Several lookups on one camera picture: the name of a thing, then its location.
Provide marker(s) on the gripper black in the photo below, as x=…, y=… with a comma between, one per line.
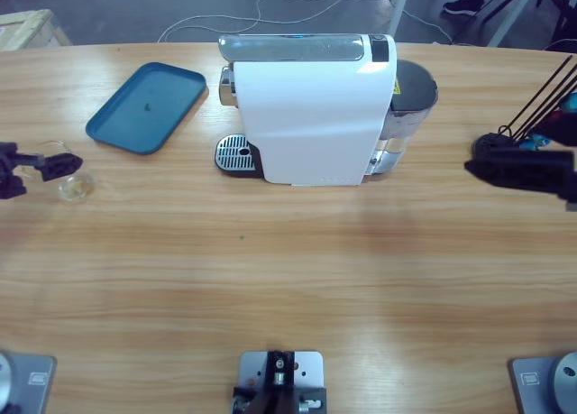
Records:
x=10, y=172
x=572, y=199

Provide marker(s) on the black chair frame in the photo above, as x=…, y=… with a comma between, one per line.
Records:
x=562, y=24

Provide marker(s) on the arm grey base plate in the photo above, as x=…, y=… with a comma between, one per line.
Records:
x=532, y=378
x=36, y=378

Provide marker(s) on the metal grid drip tray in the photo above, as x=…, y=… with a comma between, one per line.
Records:
x=232, y=152

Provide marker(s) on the white slanted frame leg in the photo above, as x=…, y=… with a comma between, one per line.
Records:
x=514, y=12

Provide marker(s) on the clear drinking glass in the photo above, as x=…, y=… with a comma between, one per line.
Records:
x=79, y=187

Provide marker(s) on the blue coffee capsule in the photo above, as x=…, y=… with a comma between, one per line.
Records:
x=538, y=140
x=570, y=103
x=526, y=144

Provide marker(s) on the teal plastic serving tray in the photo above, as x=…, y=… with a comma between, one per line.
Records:
x=153, y=94

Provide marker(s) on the black sneaker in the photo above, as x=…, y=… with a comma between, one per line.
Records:
x=460, y=6

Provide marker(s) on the silver coffee machine lever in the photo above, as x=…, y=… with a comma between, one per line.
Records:
x=293, y=48

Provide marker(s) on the light wooden crate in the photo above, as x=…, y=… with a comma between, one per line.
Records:
x=27, y=26

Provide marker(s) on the white metal post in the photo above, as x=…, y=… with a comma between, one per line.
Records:
x=400, y=8

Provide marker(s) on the white capsule coffee machine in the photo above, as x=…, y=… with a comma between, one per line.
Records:
x=311, y=116

